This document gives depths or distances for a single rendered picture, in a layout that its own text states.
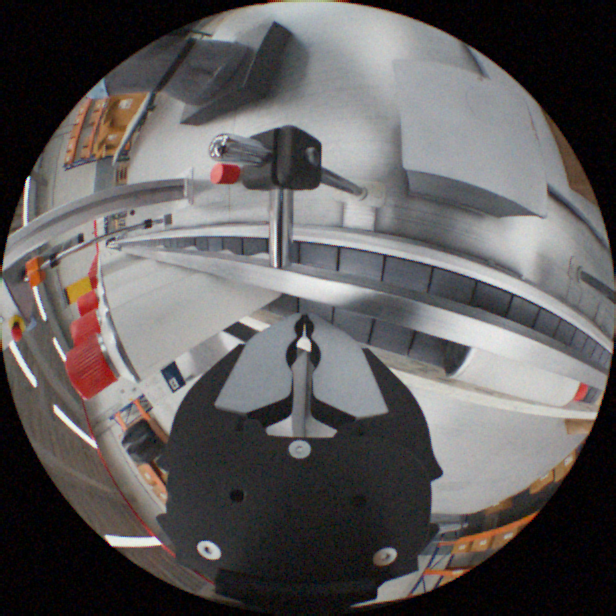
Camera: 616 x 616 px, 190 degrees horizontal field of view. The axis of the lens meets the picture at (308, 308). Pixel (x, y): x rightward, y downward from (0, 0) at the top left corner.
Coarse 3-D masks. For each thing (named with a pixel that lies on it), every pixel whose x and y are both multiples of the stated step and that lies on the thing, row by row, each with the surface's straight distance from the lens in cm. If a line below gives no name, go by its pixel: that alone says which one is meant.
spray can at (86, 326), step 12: (228, 252) 24; (144, 276) 20; (156, 276) 20; (168, 276) 20; (180, 276) 20; (120, 288) 20; (132, 288) 19; (144, 288) 19; (108, 300) 19; (120, 300) 19; (96, 312) 20; (72, 324) 21; (84, 324) 20; (96, 324) 19; (72, 336) 20; (84, 336) 20
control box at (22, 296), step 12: (12, 276) 53; (12, 288) 52; (24, 288) 59; (0, 300) 53; (12, 300) 52; (24, 300) 57; (0, 312) 55; (12, 312) 54; (24, 312) 55; (12, 324) 56; (24, 324) 56
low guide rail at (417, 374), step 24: (264, 312) 21; (384, 360) 16; (408, 360) 17; (408, 384) 16; (432, 384) 16; (456, 384) 17; (504, 408) 20; (528, 408) 22; (552, 408) 26; (576, 408) 33
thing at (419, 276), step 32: (320, 256) 17; (352, 256) 16; (384, 256) 16; (416, 288) 16; (448, 288) 16; (480, 288) 17; (352, 320) 18; (512, 320) 19; (544, 320) 21; (416, 352) 19; (608, 352) 39
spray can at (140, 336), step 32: (256, 256) 19; (160, 288) 15; (192, 288) 14; (224, 288) 15; (256, 288) 17; (128, 320) 13; (160, 320) 13; (192, 320) 13; (224, 320) 15; (96, 352) 14; (128, 352) 13; (160, 352) 13; (96, 384) 14
